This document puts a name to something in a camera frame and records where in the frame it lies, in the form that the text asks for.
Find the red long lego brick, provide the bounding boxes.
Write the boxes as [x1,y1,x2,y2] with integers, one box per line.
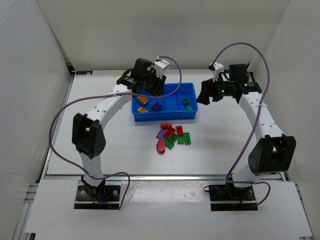
[163,126,176,138]

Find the blue divided plastic bin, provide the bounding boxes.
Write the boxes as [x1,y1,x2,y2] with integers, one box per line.
[131,82,198,122]

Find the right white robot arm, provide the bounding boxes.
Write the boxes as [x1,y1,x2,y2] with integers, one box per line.
[196,62,297,188]

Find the purple lego brick studs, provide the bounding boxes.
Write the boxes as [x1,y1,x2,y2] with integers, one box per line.
[150,102,163,112]

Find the yellow lego brick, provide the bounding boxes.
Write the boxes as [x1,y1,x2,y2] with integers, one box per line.
[136,96,148,106]
[137,107,148,113]

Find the green lego brick bottom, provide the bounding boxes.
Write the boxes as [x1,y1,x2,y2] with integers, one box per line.
[163,138,175,150]

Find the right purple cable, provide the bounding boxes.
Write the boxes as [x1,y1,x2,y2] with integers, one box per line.
[212,42,271,206]

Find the red oval lego brick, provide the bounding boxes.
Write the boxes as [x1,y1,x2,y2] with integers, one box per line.
[156,139,166,154]

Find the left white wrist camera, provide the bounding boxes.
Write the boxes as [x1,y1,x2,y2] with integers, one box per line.
[153,58,170,78]

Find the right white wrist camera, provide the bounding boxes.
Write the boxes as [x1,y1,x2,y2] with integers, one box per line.
[208,62,225,82]

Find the left blue table label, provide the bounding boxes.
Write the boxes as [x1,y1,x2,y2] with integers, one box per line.
[75,70,93,75]

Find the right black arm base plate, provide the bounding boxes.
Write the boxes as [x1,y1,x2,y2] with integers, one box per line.
[203,183,258,212]

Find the green lego brick small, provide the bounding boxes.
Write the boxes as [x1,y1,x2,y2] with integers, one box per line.
[177,136,185,145]

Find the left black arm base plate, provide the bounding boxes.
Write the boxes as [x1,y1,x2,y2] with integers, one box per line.
[73,182,122,210]

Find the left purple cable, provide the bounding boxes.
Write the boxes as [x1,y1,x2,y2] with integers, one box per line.
[48,55,183,210]

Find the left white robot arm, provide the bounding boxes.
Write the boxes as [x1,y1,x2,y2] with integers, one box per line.
[71,58,170,200]

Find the purple cable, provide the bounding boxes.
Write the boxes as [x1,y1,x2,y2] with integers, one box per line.
[212,42,271,206]
[48,55,183,210]

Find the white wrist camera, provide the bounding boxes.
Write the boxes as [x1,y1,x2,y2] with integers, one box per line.
[208,62,225,82]
[153,58,170,78]

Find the red half-round lego brick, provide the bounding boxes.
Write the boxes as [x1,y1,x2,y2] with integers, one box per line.
[160,122,172,130]

